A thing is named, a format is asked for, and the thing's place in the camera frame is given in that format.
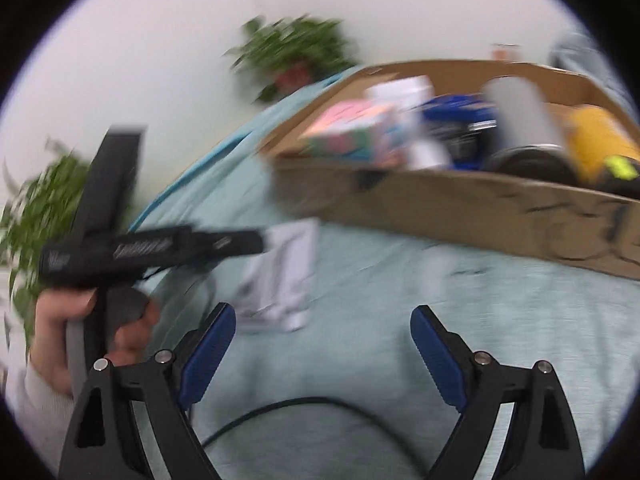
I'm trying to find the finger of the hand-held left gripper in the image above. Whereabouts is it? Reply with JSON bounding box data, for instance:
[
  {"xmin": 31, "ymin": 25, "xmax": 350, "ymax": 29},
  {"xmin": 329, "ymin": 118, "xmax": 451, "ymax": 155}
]
[{"xmin": 187, "ymin": 229, "xmax": 266, "ymax": 267}]

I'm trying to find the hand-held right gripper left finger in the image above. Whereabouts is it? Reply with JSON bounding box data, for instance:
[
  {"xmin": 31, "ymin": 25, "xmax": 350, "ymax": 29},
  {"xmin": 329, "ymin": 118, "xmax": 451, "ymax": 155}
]
[{"xmin": 59, "ymin": 302, "xmax": 237, "ymax": 480}]

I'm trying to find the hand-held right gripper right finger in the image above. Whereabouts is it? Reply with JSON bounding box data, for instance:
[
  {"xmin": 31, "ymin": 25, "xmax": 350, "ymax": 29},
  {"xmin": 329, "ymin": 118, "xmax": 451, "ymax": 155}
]
[{"xmin": 410, "ymin": 305, "xmax": 586, "ymax": 480}]

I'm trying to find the shallow cardboard box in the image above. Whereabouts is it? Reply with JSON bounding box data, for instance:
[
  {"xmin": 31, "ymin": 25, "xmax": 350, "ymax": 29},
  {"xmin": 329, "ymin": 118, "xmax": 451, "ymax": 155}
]
[{"xmin": 257, "ymin": 59, "xmax": 640, "ymax": 281}]

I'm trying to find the pastel puzzle cube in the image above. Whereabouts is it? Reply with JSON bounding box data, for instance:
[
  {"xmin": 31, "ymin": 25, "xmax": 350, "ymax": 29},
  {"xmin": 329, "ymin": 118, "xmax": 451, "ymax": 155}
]
[{"xmin": 299, "ymin": 99, "xmax": 401, "ymax": 161}]

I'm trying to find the plain white bottle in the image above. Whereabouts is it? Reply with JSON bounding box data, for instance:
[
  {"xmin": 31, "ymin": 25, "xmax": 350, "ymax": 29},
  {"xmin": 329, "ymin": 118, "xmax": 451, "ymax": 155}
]
[{"xmin": 367, "ymin": 76, "xmax": 435, "ymax": 111}]

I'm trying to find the colourful printed game box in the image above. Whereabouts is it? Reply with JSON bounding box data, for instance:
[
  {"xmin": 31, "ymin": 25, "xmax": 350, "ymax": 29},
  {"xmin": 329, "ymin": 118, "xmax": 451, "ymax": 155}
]
[{"xmin": 420, "ymin": 92, "xmax": 501, "ymax": 171}]

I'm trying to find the silver metal can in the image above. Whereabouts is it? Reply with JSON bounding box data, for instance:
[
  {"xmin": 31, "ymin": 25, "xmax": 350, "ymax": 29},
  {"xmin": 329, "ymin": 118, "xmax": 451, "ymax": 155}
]
[{"xmin": 482, "ymin": 76, "xmax": 576, "ymax": 183}]

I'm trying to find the yellow label black jar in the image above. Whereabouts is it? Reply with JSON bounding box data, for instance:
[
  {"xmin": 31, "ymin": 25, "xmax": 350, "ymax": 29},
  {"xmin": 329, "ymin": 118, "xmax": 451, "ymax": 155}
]
[{"xmin": 565, "ymin": 104, "xmax": 640, "ymax": 198}]

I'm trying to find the person's left forearm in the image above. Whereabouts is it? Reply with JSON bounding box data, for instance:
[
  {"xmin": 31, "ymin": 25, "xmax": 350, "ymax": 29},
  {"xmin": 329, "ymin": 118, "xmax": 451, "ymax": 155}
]
[{"xmin": 4, "ymin": 360, "xmax": 76, "ymax": 456}]

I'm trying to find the person's left hand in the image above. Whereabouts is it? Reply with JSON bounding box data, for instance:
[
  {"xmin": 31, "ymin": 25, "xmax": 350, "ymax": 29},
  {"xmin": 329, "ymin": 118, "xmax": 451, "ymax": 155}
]
[{"xmin": 29, "ymin": 287, "xmax": 161, "ymax": 396}]

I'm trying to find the white paper booklet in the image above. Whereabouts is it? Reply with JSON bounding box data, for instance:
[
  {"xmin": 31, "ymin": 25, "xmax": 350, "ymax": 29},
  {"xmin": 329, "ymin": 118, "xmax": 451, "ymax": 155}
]
[{"xmin": 232, "ymin": 217, "xmax": 321, "ymax": 333}]

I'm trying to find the large leaf green plant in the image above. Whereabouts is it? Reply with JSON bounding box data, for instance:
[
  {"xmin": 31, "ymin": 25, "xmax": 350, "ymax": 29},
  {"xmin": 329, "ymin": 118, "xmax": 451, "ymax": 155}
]
[{"xmin": 0, "ymin": 140, "xmax": 136, "ymax": 351}]

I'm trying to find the bushy potted green plant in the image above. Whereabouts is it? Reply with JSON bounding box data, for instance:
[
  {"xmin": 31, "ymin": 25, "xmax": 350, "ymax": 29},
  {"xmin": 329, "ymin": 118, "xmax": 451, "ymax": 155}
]
[{"xmin": 225, "ymin": 15, "xmax": 358, "ymax": 103}]

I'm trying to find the light blue puffer jacket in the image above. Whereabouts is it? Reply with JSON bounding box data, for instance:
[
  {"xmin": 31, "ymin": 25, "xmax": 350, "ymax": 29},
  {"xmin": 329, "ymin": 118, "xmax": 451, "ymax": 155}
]
[{"xmin": 547, "ymin": 30, "xmax": 623, "ymax": 96}]

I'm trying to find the black cable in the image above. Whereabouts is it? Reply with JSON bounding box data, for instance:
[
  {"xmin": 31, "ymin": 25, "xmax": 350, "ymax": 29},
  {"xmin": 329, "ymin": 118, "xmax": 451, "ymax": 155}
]
[{"xmin": 197, "ymin": 396, "xmax": 427, "ymax": 480}]

